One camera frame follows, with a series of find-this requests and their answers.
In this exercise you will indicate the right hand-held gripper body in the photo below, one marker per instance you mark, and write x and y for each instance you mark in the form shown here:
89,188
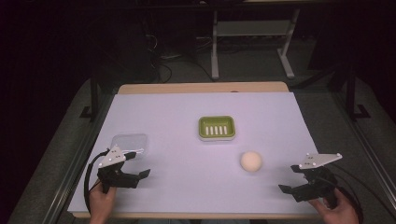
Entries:
318,160

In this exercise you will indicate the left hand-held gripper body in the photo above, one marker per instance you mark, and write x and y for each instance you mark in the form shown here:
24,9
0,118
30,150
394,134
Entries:
112,157

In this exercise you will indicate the round cream soap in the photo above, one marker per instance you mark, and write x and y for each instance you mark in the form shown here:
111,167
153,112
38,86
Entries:
251,161

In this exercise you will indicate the green soap dish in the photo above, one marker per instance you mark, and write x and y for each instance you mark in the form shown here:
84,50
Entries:
217,128

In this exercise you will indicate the person's left hand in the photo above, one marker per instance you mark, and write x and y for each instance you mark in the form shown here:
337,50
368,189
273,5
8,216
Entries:
101,202

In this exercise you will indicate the person's right hand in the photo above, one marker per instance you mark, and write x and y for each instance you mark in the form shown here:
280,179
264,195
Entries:
340,214

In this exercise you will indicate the white table mat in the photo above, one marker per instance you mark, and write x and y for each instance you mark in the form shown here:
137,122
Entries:
193,174

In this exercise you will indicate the black metal stand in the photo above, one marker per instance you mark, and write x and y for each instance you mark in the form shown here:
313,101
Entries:
94,99
351,93

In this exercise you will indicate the wooden table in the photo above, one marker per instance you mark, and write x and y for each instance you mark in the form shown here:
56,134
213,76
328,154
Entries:
202,87

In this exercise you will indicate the aluminium rail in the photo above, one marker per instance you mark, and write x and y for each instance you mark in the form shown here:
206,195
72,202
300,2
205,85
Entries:
74,161
370,146

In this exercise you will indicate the white metal desk frame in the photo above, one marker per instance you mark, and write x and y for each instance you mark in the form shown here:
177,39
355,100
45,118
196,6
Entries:
253,28

